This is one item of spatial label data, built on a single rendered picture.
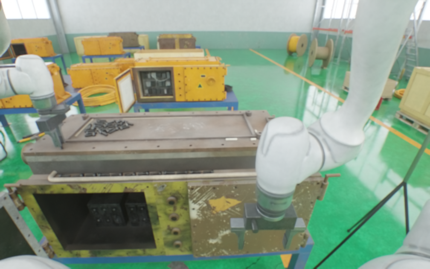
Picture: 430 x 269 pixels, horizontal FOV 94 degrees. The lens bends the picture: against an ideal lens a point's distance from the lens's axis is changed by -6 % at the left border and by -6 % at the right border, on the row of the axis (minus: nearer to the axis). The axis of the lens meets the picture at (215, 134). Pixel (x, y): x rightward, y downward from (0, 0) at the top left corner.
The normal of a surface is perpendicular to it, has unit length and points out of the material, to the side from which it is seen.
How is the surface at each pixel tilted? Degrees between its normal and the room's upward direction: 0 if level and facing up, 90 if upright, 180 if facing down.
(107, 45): 90
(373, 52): 132
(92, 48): 90
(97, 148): 0
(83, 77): 90
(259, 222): 90
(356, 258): 0
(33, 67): 78
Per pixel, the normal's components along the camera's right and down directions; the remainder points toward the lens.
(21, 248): 1.00, 0.02
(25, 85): 0.44, 0.52
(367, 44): -0.57, 0.81
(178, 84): 0.08, 0.48
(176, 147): 0.00, -0.88
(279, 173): -0.29, 0.48
